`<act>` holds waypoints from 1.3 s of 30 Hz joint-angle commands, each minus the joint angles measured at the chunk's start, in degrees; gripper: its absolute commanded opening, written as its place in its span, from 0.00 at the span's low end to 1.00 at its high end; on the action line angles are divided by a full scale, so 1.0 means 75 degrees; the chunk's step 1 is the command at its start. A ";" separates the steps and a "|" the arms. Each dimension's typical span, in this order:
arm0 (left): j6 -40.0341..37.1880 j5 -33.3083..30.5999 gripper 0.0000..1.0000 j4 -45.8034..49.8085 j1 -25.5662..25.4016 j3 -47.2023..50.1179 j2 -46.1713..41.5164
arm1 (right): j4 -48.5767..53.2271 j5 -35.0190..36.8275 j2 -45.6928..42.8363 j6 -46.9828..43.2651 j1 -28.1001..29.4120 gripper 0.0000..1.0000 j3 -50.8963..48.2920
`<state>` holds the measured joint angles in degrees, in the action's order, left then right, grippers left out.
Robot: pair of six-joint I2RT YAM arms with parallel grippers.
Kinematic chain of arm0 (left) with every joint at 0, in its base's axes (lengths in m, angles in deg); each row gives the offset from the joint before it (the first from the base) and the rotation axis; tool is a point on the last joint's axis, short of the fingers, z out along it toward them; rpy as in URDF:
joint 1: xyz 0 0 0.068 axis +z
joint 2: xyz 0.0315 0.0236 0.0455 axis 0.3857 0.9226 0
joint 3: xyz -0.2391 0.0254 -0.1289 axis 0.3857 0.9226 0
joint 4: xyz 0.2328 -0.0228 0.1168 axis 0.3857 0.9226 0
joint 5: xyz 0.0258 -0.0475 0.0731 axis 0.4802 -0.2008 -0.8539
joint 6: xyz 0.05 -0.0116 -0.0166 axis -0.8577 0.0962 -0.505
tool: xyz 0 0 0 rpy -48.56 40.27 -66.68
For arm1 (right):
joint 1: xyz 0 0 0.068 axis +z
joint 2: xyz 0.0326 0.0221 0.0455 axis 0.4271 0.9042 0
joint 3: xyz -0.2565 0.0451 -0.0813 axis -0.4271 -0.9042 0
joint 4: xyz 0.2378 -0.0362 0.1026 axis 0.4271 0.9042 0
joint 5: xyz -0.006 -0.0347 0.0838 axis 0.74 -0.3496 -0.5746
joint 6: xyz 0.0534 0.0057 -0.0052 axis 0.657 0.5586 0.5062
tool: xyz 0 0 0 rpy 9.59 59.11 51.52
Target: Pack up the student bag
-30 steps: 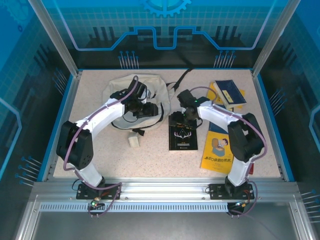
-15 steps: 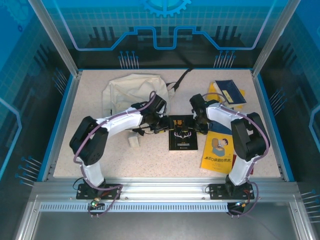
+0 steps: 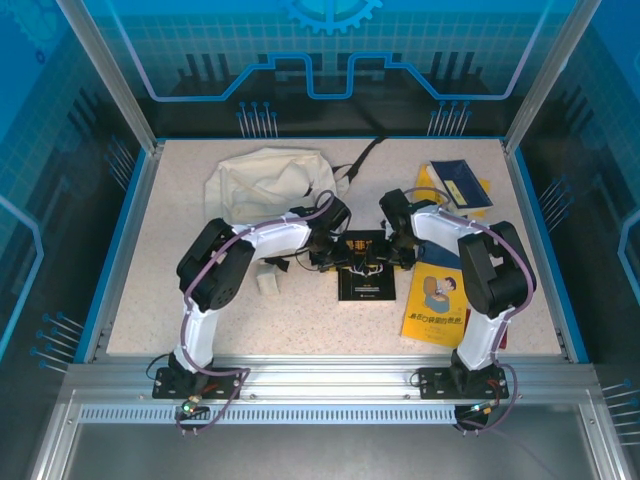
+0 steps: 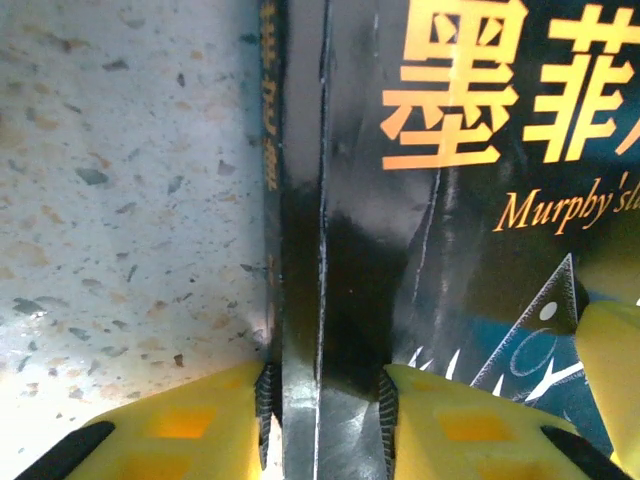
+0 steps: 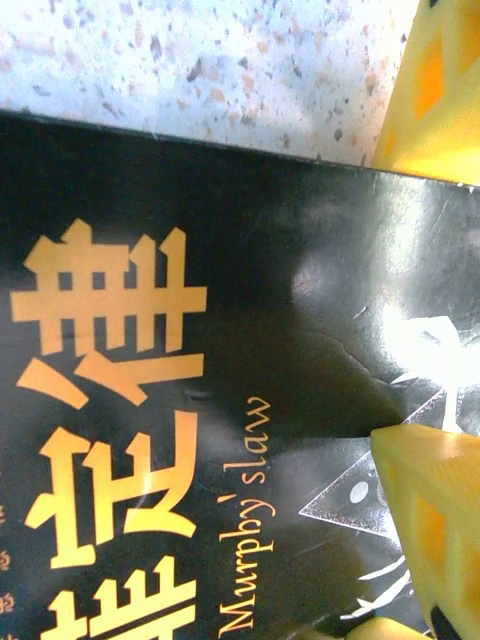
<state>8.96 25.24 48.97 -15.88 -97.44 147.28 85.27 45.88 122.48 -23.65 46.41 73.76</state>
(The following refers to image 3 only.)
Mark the black book with yellow title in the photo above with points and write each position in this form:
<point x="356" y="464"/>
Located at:
<point x="367" y="287"/>

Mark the plain navy blue book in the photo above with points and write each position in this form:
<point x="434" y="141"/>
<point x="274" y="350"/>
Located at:
<point x="442" y="255"/>

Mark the yellow book with cartoon figure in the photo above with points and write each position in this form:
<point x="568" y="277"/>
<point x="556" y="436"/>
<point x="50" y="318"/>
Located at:
<point x="430" y="320"/>

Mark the dark blue book yellow label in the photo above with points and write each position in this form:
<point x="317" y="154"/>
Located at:
<point x="460" y="177"/>

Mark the beige canvas backpack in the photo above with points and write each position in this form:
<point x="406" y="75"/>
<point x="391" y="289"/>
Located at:
<point x="260" y="175"/>

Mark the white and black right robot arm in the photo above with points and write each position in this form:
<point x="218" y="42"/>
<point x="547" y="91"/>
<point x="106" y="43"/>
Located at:
<point x="480" y="340"/>

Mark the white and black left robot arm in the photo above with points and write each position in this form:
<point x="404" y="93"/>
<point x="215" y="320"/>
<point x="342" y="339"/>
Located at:
<point x="200" y="335"/>

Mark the small connector with green light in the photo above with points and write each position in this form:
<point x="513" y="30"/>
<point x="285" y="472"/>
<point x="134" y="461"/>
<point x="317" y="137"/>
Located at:
<point x="479" y="410"/>
<point x="189" y="406"/>

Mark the steel lower shelf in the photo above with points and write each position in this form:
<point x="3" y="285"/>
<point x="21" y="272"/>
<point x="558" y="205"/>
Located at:
<point x="325" y="450"/>

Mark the aluminium frame rail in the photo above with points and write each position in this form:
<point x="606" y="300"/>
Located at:
<point x="325" y="380"/>

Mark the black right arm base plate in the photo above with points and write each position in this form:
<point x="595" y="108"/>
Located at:
<point x="432" y="385"/>

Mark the blue and aluminium side rail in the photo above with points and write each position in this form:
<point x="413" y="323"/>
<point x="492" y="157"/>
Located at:
<point x="527" y="200"/>
<point x="137" y="200"/>

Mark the aluminium enclosure post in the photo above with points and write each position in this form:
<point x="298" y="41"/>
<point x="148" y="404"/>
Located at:
<point x="543" y="85"/>
<point x="119" y="85"/>

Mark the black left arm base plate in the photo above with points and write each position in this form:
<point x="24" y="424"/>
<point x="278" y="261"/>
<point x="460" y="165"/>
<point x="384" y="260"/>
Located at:
<point x="167" y="388"/>

